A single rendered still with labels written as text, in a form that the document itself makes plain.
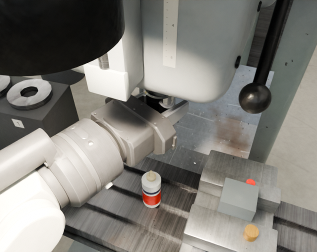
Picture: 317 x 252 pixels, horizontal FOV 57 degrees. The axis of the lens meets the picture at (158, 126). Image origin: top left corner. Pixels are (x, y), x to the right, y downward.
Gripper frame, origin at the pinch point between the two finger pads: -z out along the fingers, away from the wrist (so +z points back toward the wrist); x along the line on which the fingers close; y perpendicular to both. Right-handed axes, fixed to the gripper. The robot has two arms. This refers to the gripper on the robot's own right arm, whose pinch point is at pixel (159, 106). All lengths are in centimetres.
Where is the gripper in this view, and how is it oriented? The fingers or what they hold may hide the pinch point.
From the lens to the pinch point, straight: 43.5
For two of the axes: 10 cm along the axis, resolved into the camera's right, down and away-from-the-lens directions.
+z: -6.9, 5.1, -5.1
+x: -7.2, -5.0, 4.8
